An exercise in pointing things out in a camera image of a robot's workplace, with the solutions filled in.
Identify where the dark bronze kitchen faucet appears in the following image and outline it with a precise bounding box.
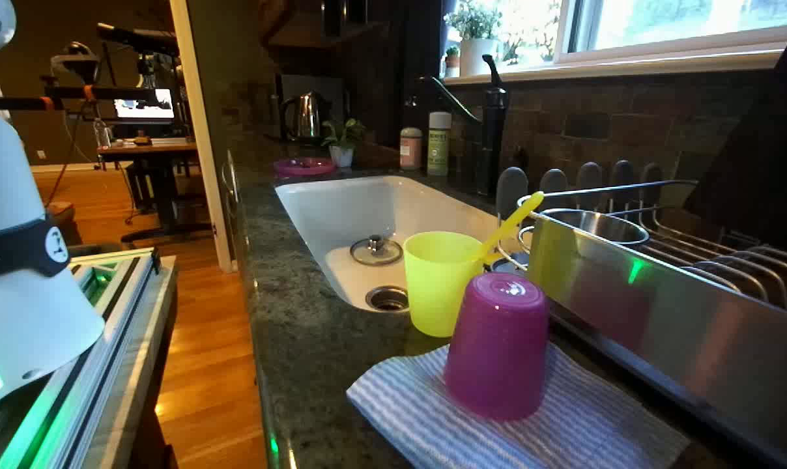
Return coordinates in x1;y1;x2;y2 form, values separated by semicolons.
418;52;510;200

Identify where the white kitchen sink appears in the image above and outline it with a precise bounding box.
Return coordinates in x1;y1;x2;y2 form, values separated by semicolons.
274;171;535;317

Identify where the dark blue curtain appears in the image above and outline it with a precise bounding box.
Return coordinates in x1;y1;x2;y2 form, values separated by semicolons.
392;0;454;114

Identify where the steel kettle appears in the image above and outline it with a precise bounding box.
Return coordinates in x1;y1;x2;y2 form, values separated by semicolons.
280;89;333;144

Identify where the windowsill plant in white pot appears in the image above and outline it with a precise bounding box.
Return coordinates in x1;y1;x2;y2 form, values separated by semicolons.
448;0;505;78

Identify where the green plant in white pot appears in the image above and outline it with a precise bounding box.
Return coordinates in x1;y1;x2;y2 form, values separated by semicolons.
321;116;367;171

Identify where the orange lidded jar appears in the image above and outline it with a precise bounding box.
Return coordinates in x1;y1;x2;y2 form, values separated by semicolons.
396;124;424;171

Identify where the green-label soap bottle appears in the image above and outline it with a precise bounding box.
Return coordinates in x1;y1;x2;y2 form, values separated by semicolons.
424;110;454;179

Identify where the purple plastic bowl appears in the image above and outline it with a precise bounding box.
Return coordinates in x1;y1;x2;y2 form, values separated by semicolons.
269;154;342;183

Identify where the computer monitor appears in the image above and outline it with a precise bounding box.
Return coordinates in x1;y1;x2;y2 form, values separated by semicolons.
113;86;177;121

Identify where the dark wooden desk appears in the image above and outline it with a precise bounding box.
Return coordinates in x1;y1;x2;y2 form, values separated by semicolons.
97;134;213;244

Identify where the yellow-green plastic cup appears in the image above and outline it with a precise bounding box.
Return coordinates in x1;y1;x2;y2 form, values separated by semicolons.
402;230;488;338

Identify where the metal sink drain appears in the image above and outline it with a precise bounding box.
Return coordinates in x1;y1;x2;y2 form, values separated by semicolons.
363;283;411;316

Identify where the purple plastic cup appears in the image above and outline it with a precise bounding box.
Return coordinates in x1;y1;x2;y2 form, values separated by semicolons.
443;271;551;425

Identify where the blue dish rack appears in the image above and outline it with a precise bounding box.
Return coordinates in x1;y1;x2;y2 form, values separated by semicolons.
492;157;787;469

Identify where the blue striped dish cloth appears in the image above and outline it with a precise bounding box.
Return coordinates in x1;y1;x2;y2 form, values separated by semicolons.
345;338;694;469

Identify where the black camera stand rig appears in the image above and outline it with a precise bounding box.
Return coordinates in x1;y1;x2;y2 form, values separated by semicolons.
0;37;110;167

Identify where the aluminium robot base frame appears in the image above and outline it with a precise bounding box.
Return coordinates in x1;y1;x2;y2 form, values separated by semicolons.
0;244;181;469

